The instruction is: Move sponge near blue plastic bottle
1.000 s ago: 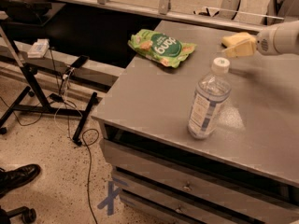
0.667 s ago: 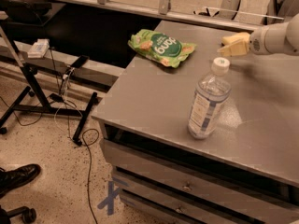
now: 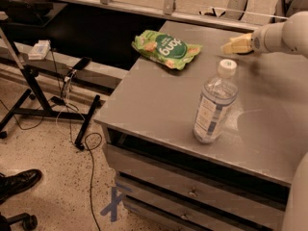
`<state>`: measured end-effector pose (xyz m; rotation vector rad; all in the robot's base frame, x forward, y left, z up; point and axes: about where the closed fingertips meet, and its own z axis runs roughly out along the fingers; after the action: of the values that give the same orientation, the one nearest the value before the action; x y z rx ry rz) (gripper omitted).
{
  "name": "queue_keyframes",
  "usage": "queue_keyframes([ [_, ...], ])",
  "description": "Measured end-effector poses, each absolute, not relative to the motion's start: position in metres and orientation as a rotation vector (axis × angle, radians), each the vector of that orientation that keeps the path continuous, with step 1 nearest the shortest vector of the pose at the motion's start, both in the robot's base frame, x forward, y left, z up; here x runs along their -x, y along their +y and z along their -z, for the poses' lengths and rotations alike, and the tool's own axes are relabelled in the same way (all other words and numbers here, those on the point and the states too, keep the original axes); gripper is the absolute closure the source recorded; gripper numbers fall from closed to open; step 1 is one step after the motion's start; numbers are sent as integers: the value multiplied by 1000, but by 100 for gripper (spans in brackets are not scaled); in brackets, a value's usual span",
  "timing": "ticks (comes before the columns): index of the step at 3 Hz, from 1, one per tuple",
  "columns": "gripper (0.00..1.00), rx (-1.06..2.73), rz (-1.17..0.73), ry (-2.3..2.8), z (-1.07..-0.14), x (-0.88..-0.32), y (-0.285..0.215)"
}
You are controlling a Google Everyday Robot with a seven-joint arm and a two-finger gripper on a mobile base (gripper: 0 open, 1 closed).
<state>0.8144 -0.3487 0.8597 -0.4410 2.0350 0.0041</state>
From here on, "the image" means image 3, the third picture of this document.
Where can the black rolling stand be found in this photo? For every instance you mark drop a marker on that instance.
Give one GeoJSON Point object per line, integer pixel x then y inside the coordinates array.
{"type": "Point", "coordinates": [33, 11]}

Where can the black smartphone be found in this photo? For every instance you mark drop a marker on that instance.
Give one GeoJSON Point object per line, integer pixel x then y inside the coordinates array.
{"type": "Point", "coordinates": [82, 63]}

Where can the blue tape cross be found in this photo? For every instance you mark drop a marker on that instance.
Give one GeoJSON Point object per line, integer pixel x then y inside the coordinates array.
{"type": "Point", "coordinates": [116, 197]}

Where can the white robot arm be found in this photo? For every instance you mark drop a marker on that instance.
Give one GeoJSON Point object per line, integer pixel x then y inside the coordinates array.
{"type": "Point", "coordinates": [291, 37]}

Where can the grey drawer cabinet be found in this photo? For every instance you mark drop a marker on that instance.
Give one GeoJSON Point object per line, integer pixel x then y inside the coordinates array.
{"type": "Point", "coordinates": [239, 182]}

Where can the small white box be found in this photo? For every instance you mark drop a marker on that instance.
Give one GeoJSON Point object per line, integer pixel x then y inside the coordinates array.
{"type": "Point", "coordinates": [39, 50]}

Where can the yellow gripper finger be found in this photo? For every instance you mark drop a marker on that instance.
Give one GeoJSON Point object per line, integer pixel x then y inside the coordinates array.
{"type": "Point", "coordinates": [232, 48]}
{"type": "Point", "coordinates": [244, 37]}

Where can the yellow sponge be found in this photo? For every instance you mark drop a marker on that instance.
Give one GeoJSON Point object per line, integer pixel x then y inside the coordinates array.
{"type": "Point", "coordinates": [245, 51]}

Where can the clear plastic water bottle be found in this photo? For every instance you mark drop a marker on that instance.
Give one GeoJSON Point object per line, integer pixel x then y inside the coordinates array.
{"type": "Point", "coordinates": [217, 97]}

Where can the green snack bag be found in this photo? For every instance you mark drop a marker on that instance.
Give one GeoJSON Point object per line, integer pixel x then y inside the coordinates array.
{"type": "Point", "coordinates": [165, 49]}

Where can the black leather shoe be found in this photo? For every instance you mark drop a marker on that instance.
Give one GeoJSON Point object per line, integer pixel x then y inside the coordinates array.
{"type": "Point", "coordinates": [19, 183]}

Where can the office chair caster base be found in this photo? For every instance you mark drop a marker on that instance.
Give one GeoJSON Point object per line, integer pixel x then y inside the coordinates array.
{"type": "Point", "coordinates": [29, 222]}

